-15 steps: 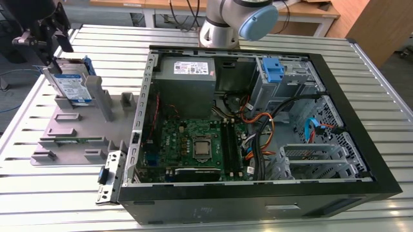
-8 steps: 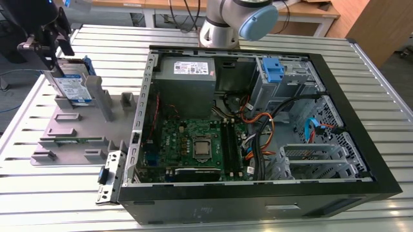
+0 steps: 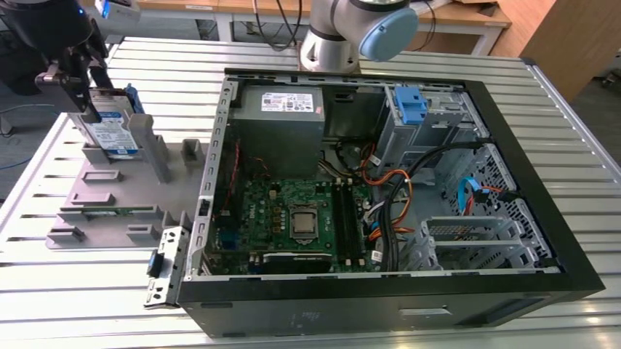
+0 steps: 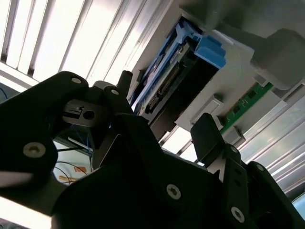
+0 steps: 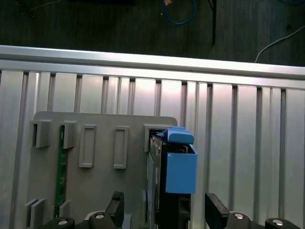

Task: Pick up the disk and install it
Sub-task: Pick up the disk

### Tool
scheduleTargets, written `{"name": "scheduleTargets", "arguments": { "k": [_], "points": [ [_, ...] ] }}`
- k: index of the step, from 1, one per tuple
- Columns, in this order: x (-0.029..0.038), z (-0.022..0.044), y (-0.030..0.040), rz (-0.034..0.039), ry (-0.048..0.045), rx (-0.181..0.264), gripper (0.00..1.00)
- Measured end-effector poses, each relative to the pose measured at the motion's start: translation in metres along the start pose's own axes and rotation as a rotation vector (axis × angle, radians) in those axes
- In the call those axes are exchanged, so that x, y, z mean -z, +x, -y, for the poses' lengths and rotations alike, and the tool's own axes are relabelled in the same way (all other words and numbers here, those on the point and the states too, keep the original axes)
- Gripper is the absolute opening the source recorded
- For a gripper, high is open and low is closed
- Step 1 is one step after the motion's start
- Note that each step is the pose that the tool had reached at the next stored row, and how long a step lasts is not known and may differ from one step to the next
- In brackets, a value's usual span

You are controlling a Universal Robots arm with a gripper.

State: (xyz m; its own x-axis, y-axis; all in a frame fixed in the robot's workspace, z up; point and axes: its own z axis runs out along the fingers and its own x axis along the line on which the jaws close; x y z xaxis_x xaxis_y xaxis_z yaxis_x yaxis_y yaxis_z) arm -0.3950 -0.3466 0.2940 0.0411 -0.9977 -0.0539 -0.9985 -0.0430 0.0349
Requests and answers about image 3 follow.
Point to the black RAM slot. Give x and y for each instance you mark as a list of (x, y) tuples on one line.
[(341, 218)]

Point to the silver drive cage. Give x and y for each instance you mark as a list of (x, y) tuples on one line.
[(437, 134)]

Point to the CPU socket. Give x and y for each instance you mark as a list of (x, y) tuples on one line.
[(303, 238)]

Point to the silver disk bay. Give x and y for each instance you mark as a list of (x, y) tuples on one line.
[(480, 240)]

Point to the grey parts rack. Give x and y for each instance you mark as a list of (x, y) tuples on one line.
[(135, 189)]

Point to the silver CPU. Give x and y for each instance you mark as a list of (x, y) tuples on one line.
[(303, 222)]

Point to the silver hinged case bracket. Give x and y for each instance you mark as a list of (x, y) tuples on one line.
[(170, 261)]

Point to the blue bracket latch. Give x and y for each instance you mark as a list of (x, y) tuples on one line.
[(155, 263)]

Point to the silver power supply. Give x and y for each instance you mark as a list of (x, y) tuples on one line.
[(277, 145)]

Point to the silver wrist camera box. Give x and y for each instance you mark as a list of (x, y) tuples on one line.
[(119, 9)]

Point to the black PC case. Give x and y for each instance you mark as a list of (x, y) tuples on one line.
[(340, 309)]

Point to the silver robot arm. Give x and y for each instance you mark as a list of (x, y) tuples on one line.
[(330, 40)]

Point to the green RAM stick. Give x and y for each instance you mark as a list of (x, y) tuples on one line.
[(116, 210)]

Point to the brown wooden cabinet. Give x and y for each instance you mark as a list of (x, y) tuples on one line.
[(572, 36)]

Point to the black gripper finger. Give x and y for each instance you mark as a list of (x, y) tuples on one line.
[(99, 54), (63, 83)]

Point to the blue drive cage latch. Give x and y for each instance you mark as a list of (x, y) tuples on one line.
[(410, 103)]

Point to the green motherboard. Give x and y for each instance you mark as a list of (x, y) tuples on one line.
[(271, 203)]

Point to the black graphics card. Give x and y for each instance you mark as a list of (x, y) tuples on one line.
[(295, 261)]

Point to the hard disk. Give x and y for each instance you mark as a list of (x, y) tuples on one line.
[(114, 131)]

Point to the black chair base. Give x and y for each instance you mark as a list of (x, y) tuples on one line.
[(612, 78)]

